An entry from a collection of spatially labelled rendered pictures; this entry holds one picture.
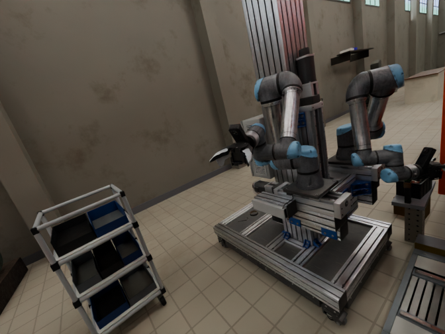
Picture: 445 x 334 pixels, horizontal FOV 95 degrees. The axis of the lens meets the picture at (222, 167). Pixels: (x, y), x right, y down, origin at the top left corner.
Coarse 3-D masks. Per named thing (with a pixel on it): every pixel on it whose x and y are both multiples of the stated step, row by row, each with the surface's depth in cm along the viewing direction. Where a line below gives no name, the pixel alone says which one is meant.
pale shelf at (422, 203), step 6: (432, 186) 150; (396, 198) 147; (402, 198) 146; (414, 198) 143; (426, 198) 139; (396, 204) 144; (402, 204) 141; (408, 204) 138; (414, 204) 137; (420, 204) 135; (426, 204) 137
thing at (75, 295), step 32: (96, 192) 160; (64, 224) 147; (96, 224) 150; (128, 224) 143; (64, 256) 122; (96, 256) 159; (128, 256) 148; (96, 288) 133; (128, 288) 164; (160, 288) 160; (96, 320) 140
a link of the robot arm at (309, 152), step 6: (306, 150) 110; (312, 150) 110; (300, 156) 112; (306, 156) 110; (312, 156) 110; (294, 162) 114; (300, 162) 113; (306, 162) 111; (312, 162) 111; (294, 168) 118; (300, 168) 114; (306, 168) 112; (312, 168) 112; (318, 168) 114
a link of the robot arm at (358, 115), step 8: (352, 80) 107; (360, 80) 103; (368, 80) 101; (352, 88) 105; (360, 88) 103; (368, 88) 103; (352, 96) 105; (360, 96) 104; (352, 104) 107; (360, 104) 105; (352, 112) 107; (360, 112) 105; (352, 120) 108; (360, 120) 105; (352, 128) 109; (360, 128) 105; (368, 128) 106; (360, 136) 106; (368, 136) 105; (360, 144) 106; (368, 144) 105; (360, 152) 107; (368, 152) 105; (376, 152) 105; (352, 160) 110; (360, 160) 106; (368, 160) 105; (376, 160) 104
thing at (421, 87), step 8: (424, 72) 696; (432, 72) 624; (440, 72) 603; (408, 80) 641; (416, 80) 628; (424, 80) 614; (432, 80) 601; (440, 80) 613; (408, 88) 648; (416, 88) 634; (424, 88) 620; (432, 88) 607; (440, 88) 623; (408, 96) 654; (416, 96) 640; (424, 96) 626; (432, 96) 613; (440, 96) 633
